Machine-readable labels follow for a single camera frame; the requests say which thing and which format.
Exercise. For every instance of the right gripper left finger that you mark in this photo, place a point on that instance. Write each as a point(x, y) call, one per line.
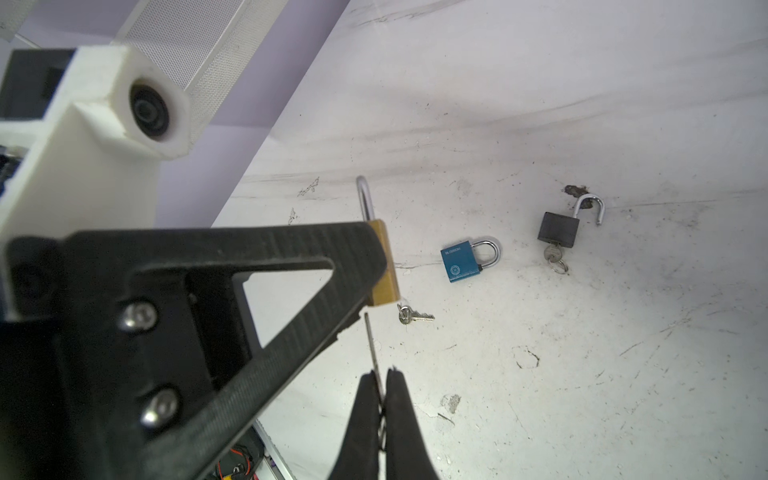
point(358, 457)

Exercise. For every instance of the brass padlock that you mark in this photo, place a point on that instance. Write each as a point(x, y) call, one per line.
point(386, 290)

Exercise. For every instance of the blue padlock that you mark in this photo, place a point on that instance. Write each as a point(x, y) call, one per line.
point(460, 262)

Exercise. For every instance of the black padlock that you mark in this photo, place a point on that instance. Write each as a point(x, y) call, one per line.
point(561, 230)

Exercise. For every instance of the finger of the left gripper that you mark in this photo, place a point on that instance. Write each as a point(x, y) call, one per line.
point(132, 354)

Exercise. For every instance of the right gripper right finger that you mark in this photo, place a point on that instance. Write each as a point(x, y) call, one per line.
point(406, 454)

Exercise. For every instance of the upper white mesh shelf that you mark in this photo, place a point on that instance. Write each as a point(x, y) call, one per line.
point(202, 46)

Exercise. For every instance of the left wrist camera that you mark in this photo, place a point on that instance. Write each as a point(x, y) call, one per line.
point(84, 133)

